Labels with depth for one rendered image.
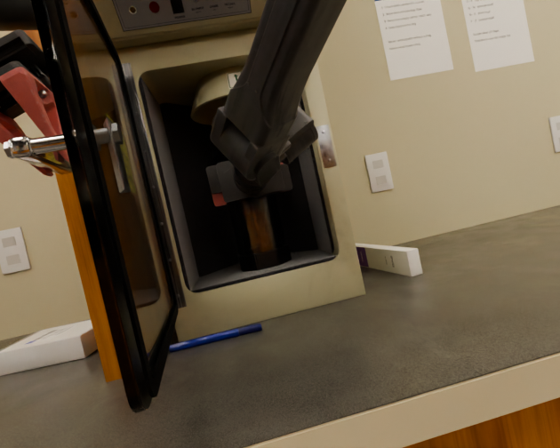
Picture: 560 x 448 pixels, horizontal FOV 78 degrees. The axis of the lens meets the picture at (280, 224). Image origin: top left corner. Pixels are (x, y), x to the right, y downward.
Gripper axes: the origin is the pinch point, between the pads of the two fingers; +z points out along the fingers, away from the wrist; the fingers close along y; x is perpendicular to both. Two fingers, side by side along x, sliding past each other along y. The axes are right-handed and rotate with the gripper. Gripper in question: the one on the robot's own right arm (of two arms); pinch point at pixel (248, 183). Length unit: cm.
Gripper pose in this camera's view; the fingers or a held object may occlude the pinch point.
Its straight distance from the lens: 66.1
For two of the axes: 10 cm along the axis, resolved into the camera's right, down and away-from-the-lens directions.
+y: -9.6, 2.3, -1.4
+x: 2.3, 9.7, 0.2
